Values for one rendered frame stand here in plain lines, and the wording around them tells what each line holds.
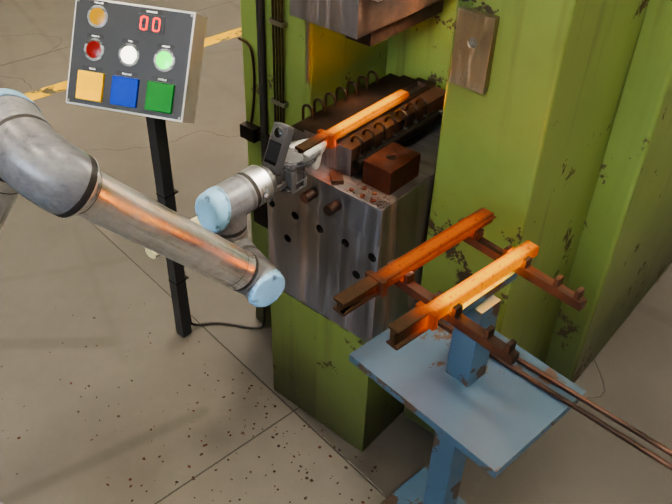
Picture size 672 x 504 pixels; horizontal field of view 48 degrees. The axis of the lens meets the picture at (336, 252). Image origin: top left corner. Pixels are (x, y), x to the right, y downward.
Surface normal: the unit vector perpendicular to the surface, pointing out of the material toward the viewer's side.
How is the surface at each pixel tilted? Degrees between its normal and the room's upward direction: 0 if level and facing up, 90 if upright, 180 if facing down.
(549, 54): 90
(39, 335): 0
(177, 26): 60
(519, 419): 0
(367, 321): 90
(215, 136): 0
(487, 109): 90
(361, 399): 90
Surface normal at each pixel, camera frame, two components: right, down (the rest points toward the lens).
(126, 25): -0.22, 0.13
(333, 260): -0.65, 0.47
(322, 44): 0.76, 0.42
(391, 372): 0.03, -0.78
